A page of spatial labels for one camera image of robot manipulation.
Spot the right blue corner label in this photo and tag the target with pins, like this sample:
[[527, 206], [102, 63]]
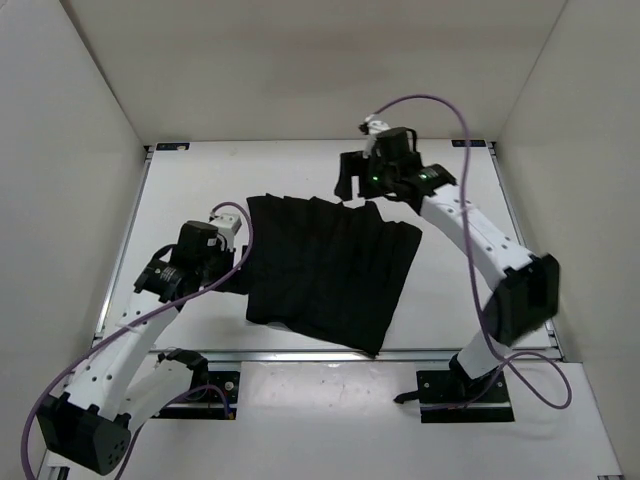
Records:
[[473, 143]]

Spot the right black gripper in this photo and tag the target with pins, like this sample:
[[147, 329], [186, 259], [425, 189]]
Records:
[[355, 165]]

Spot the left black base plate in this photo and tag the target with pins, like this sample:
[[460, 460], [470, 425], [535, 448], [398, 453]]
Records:
[[218, 402]]

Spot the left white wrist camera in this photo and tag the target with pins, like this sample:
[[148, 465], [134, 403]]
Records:
[[228, 226]]

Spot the blue corner label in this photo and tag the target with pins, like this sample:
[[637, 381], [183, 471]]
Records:
[[473, 143], [172, 146]]

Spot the black skirt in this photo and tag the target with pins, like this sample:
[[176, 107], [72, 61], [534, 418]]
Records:
[[327, 271]]

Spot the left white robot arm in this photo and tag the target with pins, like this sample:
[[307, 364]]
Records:
[[91, 423]]

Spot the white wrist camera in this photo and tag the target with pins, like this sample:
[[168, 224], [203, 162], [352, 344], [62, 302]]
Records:
[[228, 226], [371, 127]]

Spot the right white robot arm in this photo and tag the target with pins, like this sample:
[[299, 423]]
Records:
[[524, 287]]

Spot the left blue corner label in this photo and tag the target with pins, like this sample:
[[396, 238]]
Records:
[[172, 146]]

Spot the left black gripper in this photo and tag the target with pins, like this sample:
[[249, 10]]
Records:
[[240, 279]]

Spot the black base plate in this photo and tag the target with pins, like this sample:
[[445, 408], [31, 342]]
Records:
[[443, 400], [218, 402]]

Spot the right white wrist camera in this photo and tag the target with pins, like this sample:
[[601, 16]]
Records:
[[371, 127]]

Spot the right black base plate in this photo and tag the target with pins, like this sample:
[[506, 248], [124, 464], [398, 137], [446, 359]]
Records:
[[443, 400]]

